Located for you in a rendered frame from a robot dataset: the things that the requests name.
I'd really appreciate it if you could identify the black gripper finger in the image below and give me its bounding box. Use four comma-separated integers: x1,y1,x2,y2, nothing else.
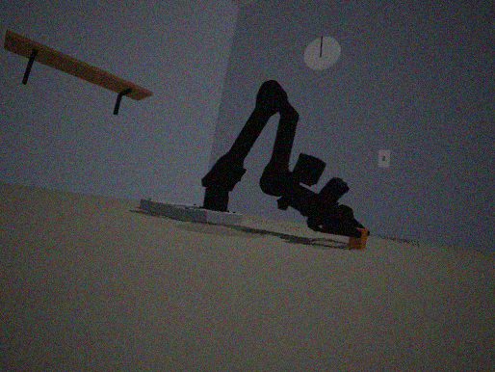
320,205,362,238
345,209,370,236

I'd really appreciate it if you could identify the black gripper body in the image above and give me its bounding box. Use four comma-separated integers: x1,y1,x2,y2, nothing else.
300,191,351,232

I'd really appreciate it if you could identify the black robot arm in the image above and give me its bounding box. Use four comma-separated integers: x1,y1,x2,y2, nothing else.
199,80,350,212

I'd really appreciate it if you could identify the orange block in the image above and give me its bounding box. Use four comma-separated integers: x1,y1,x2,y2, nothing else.
348,227,368,250

